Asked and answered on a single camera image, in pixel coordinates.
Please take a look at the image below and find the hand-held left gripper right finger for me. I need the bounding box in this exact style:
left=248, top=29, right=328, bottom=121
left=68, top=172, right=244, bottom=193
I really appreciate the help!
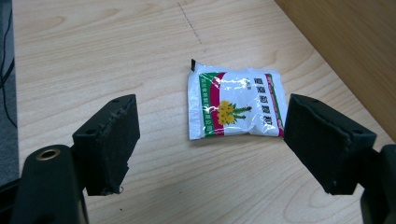
left=283, top=92, right=378, bottom=196

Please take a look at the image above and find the black cable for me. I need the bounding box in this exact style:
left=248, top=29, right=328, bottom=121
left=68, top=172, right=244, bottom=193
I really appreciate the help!
left=0, top=0, right=19, bottom=129

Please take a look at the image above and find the brown wooden board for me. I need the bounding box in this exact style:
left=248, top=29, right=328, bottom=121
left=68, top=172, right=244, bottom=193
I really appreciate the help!
left=274, top=0, right=396, bottom=143

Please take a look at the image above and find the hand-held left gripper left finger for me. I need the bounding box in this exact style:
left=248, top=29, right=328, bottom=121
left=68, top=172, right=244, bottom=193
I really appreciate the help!
left=72, top=93, right=141, bottom=197

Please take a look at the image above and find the white flower-print sachet packet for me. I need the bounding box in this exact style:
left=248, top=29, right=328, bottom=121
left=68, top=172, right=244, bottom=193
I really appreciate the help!
left=187, top=59, right=289, bottom=141

